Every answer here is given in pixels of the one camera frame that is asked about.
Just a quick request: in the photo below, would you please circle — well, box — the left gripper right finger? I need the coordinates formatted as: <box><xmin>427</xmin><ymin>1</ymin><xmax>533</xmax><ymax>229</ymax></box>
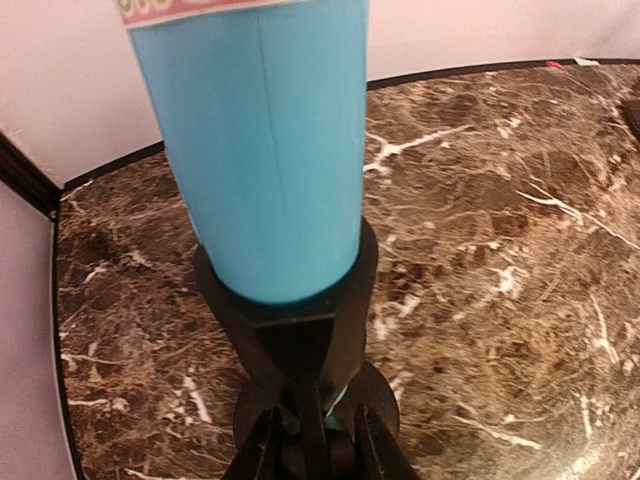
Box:
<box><xmin>354</xmin><ymin>404</ymin><xmax>418</xmax><ymax>480</ymax></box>

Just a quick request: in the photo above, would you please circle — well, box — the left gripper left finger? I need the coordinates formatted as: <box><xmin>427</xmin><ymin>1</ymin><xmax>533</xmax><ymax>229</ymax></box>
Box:
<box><xmin>224</xmin><ymin>407</ymin><xmax>280</xmax><ymax>480</ymax></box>

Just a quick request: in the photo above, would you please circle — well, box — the blue toy microphone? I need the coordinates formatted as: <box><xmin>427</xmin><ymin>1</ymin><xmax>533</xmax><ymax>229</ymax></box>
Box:
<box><xmin>117</xmin><ymin>1</ymin><xmax>369</xmax><ymax>307</ymax></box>

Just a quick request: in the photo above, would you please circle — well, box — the black stand of blue microphone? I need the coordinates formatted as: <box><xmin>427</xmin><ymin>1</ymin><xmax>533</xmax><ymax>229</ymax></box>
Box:
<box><xmin>194</xmin><ymin>220</ymin><xmax>399</xmax><ymax>479</ymax></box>

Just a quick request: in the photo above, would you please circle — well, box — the left black frame post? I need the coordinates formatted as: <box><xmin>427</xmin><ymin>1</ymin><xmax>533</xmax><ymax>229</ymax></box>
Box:
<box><xmin>0</xmin><ymin>133</ymin><xmax>61</xmax><ymax>220</ymax></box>

